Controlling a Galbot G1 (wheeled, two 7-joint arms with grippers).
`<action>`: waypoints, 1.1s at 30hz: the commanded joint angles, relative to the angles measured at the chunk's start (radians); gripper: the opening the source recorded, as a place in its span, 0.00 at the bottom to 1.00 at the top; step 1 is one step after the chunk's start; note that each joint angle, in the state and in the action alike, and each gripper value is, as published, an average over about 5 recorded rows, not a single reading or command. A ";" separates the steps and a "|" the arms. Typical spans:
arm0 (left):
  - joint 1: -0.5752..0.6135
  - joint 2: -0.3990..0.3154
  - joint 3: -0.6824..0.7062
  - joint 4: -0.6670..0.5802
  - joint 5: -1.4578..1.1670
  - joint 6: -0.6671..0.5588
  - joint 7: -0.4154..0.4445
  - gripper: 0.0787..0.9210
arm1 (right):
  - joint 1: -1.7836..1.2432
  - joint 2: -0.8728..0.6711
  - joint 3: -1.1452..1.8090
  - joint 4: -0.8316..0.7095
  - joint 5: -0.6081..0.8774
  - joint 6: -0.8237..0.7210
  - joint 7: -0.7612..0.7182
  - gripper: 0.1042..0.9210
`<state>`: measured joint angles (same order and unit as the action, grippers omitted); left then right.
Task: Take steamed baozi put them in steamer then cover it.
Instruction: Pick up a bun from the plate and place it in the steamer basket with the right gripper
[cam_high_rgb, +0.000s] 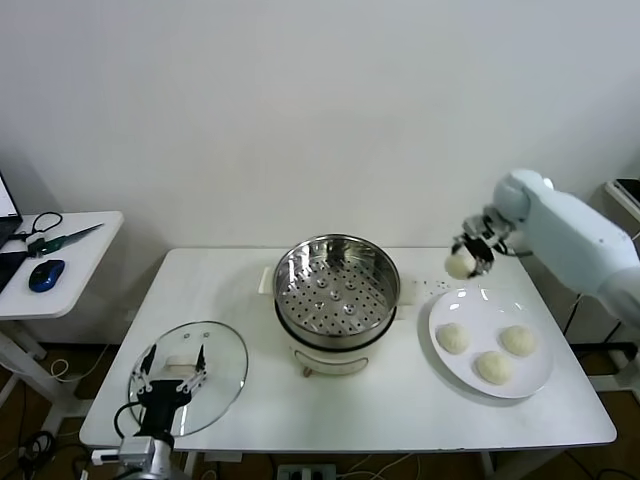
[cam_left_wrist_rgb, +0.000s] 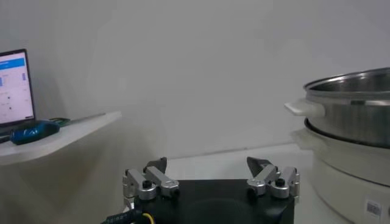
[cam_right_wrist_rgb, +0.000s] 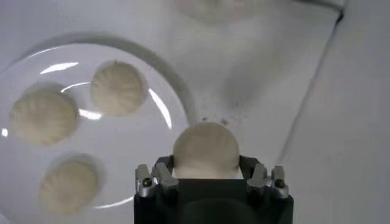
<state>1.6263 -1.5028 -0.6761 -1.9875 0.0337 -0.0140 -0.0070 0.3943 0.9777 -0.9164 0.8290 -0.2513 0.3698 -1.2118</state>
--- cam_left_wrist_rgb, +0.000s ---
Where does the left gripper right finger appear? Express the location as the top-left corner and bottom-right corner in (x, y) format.
(246, 156), (301, 200)

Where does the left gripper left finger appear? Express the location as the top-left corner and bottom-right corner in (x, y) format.
(122, 156), (180, 201)

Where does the perforated steel steamer basket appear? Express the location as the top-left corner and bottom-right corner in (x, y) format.
(284, 67), (390, 150)

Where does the white electric cooker pot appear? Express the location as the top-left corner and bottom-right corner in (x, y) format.
(291, 120), (390, 224)

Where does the white side table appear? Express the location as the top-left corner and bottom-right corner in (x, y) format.
(0, 110), (122, 167)

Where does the blue computer mouse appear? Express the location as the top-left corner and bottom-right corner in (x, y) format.
(10, 119), (61, 145)

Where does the black laptop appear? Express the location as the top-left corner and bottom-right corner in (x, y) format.
(0, 48), (37, 136)

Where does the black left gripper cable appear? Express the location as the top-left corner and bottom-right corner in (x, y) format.
(100, 208), (156, 224)

